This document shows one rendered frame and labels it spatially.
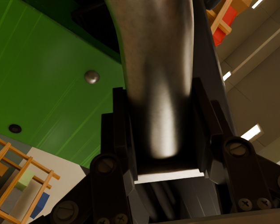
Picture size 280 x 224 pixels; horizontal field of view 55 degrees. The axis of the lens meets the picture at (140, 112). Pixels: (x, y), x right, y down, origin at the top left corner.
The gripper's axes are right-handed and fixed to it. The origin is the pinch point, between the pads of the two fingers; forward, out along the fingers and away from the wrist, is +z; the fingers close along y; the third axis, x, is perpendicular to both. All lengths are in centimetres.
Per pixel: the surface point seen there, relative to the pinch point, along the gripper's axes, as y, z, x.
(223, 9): 118, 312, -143
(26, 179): -268, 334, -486
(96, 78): -3.8, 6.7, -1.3
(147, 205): -1.4, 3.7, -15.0
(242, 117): 232, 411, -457
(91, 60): -3.8, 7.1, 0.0
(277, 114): 268, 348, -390
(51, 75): -6.9, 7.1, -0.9
